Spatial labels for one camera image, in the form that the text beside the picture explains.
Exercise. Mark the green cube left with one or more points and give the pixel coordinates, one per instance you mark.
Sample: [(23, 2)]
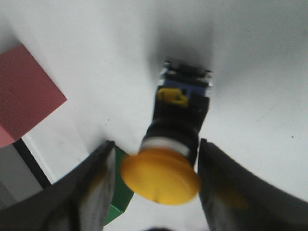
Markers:
[(122, 193)]

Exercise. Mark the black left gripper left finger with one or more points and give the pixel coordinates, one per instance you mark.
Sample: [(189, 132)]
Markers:
[(79, 201)]

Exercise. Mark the pink cube middle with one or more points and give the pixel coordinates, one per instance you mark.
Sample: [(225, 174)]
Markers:
[(27, 94)]

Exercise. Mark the yellow push button switch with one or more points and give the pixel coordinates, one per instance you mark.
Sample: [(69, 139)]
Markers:
[(163, 169)]

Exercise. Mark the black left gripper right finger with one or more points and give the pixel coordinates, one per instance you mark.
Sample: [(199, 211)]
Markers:
[(234, 199)]

